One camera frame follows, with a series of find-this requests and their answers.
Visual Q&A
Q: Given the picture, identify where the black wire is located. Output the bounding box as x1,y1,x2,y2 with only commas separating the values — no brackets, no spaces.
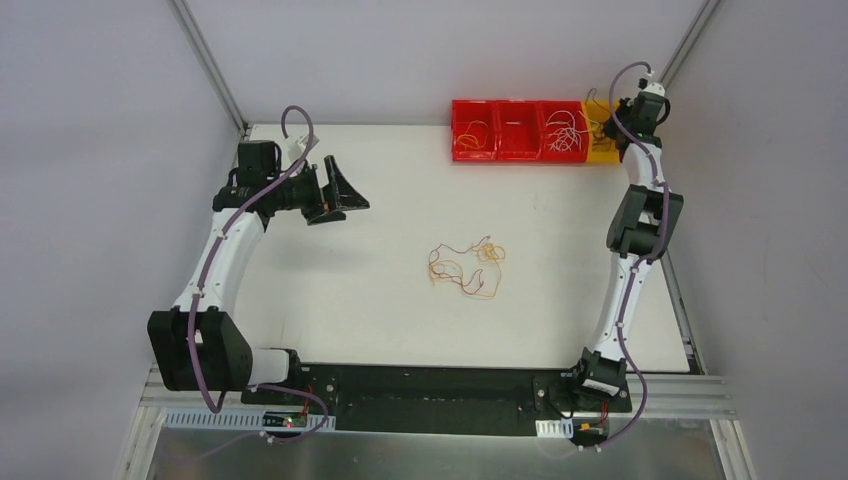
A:
586,89,617,155

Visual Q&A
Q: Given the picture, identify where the white wire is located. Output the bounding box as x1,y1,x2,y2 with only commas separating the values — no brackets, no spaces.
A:
541,109,590,155

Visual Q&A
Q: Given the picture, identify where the yellow wire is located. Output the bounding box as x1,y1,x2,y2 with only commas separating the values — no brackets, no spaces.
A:
454,119,490,152

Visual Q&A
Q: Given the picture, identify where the coloured wire bundle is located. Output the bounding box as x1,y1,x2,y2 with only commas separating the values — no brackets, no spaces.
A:
427,236,507,301

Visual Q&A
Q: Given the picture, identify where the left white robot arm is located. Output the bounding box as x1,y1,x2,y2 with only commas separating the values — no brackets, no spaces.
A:
147,140,370,405

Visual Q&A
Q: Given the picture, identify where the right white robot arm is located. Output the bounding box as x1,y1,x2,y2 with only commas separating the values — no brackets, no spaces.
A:
567,92,684,410

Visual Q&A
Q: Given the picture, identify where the yellow bin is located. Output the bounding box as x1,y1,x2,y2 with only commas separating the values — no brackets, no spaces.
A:
581,100,620,164

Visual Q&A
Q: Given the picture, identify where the right red bin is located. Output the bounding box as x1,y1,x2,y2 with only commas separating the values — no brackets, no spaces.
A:
536,101,588,164

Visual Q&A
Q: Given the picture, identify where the left red bin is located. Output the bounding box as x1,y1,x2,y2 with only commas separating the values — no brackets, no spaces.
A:
451,100,496,162

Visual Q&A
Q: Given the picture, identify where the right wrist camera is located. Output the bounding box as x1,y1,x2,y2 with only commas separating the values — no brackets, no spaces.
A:
638,72,666,98

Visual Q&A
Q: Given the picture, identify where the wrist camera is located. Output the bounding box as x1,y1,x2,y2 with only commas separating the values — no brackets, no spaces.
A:
638,72,666,98
282,134,320,159

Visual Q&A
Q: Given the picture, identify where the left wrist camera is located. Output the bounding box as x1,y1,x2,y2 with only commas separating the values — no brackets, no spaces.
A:
282,134,320,159

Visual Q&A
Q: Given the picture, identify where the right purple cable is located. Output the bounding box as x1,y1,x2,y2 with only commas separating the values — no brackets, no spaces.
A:
536,61,669,462

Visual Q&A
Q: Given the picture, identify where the aluminium frame rail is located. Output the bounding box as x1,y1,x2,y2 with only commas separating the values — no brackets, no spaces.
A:
117,370,756,479

